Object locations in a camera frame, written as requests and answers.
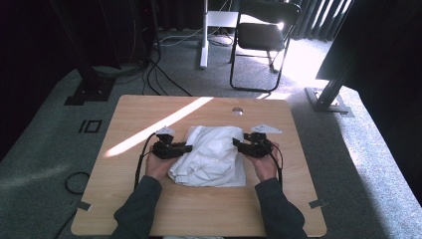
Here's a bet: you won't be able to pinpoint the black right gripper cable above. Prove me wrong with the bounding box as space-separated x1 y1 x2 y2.
264 141 284 187

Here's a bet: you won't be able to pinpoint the black stand with grey base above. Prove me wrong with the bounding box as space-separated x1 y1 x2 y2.
304 33 355 119

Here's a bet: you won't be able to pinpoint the black cable loop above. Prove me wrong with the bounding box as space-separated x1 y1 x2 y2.
64 170 92 196

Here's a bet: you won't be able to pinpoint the white desk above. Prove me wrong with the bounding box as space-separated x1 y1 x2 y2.
198 0 241 71

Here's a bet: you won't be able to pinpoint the black floor cables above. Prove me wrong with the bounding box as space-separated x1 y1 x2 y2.
141 49 192 98

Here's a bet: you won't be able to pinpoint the black stand with flat base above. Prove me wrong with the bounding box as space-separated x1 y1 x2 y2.
49 0 117 107

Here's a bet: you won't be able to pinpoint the person's left hand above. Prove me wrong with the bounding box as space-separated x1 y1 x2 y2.
144 145 182 182

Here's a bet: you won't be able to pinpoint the black curtain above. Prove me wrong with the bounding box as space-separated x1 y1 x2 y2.
315 0 422 200

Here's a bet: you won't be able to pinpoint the grey tape piece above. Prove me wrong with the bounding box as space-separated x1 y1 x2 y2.
308 198 329 210
76 200 93 212

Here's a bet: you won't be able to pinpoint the white skirt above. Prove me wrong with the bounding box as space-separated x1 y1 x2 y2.
167 124 249 188

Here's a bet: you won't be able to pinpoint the black folding chair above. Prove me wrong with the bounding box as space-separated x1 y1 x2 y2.
229 0 303 94

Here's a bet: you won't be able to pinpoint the person's right hand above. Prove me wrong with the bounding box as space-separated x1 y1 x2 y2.
246 141 283 183

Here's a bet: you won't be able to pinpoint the grey pleated curtain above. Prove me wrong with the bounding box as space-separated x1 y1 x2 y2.
292 0 353 43

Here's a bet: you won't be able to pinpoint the white floor cable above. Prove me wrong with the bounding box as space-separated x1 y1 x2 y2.
158 26 234 48

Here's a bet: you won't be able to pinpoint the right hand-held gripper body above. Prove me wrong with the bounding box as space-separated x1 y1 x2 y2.
243 123 284 159

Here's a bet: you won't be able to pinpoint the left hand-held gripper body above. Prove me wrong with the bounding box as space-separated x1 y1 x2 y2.
151 125 182 160

